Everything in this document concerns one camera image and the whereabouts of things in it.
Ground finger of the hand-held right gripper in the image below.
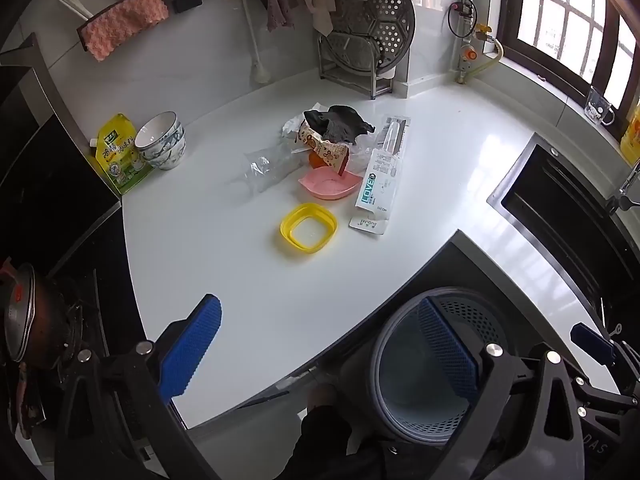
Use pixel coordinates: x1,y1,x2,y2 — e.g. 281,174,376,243
570,322,640,396

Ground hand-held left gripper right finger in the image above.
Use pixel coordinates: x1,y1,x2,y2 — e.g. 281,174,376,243
418,296,586,480

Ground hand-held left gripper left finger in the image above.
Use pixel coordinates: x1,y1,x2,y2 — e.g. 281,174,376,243
55,294,223,480

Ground grey perforated plastic basket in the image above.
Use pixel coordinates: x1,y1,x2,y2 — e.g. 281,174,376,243
350,287,511,445

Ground small white sachet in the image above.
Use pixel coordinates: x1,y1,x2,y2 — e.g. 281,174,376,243
348,215,390,236

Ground yellow plastic lid ring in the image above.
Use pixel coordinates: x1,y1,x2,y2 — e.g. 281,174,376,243
280,203,337,252

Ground white toothbrush package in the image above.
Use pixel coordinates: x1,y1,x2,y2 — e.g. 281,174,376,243
354,149,404,222

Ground clear plastic bag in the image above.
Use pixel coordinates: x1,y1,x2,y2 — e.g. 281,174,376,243
243,142,302,194

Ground clear striped plastic package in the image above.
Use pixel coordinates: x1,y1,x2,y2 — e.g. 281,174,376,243
371,115,412,159

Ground black kitchen sink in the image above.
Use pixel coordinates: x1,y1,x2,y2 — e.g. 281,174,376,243
487,132,640,313

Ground person's dark trouser leg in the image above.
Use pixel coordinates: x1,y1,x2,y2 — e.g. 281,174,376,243
287,384,386,480

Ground chrome faucet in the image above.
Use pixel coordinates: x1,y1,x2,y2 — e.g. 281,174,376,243
604,164,640,217

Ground metal cooking pot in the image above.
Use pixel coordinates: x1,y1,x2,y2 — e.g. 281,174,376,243
0,259,77,377

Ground pink leaf-shaped dish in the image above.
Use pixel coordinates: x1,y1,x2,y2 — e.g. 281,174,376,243
298,166,363,202

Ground yellow green seasoning pouch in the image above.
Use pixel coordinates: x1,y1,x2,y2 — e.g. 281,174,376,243
90,113,154,196

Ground yellow detergent bottle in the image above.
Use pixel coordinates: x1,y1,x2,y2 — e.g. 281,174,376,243
620,104,640,164

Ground black gas stove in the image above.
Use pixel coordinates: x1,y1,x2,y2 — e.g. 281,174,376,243
0,35,126,461

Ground clear glass mug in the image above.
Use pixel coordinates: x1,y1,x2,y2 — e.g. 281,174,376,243
584,86,616,126

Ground white crumpled paper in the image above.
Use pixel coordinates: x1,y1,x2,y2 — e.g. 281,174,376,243
281,115,307,142

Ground dark crumpled cloth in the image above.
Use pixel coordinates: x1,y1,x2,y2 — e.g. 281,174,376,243
303,105,377,145

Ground metal dish rack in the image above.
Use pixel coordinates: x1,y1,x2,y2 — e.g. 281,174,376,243
317,30,397,101

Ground dark framed window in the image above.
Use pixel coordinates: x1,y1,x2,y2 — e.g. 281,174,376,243
500,0,640,113

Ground pink fluffy cloth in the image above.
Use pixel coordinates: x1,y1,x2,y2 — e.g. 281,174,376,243
80,0,169,62

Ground white chopsticks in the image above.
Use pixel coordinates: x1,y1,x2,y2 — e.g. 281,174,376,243
56,0,94,22

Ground gas valve with yellow hose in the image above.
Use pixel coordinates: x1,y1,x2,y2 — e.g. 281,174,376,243
448,0,504,85

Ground white long-handled brush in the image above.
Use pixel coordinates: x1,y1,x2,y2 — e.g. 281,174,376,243
239,0,274,84

